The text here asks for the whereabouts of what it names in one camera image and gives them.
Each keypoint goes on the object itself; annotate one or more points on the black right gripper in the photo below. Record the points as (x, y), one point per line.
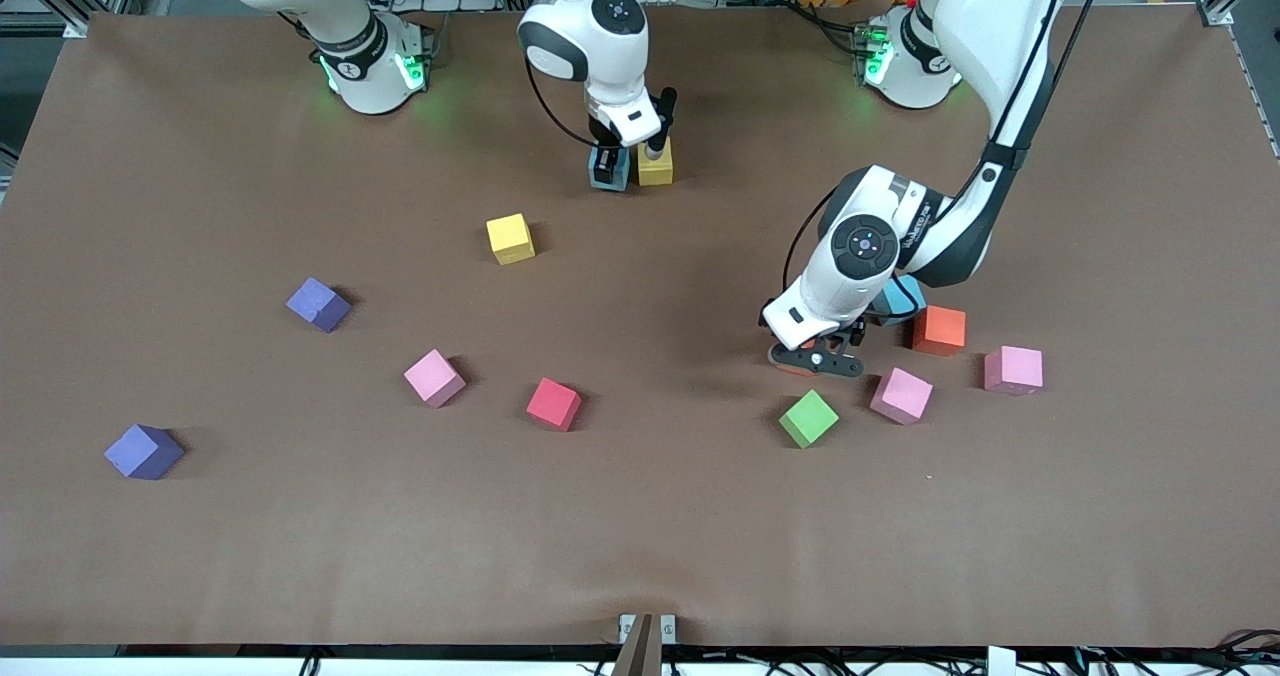
(604, 164)

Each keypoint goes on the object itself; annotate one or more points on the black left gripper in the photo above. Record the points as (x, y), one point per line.
(857, 333)

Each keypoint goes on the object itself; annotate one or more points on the blue foam cube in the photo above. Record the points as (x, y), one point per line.
(905, 301)
(608, 187)

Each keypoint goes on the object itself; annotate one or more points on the yellow foam cube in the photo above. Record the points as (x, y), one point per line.
(510, 239)
(655, 168)

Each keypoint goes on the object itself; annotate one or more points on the pink foam cube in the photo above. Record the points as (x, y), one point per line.
(1013, 369)
(434, 377)
(901, 395)

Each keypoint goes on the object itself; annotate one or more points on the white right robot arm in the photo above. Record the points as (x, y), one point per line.
(585, 46)

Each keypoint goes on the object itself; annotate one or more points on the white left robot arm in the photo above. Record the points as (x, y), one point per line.
(1000, 36)

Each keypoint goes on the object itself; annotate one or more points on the green foam cube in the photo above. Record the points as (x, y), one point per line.
(808, 418)

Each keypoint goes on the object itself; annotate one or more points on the red foam cube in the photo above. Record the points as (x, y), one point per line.
(553, 403)

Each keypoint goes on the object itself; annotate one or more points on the paper table cover sheet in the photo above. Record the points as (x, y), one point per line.
(640, 516)

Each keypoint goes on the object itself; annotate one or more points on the purple foam cube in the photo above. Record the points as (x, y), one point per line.
(144, 451)
(318, 304)

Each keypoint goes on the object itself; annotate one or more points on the white left camera mount bracket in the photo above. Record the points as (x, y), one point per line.
(800, 328)

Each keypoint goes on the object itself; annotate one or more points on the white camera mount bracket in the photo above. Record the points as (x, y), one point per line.
(800, 328)
(628, 121)

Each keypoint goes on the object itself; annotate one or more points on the white right camera mount bracket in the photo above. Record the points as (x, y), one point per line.
(628, 121)

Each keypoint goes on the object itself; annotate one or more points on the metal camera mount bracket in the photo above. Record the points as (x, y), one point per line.
(650, 628)

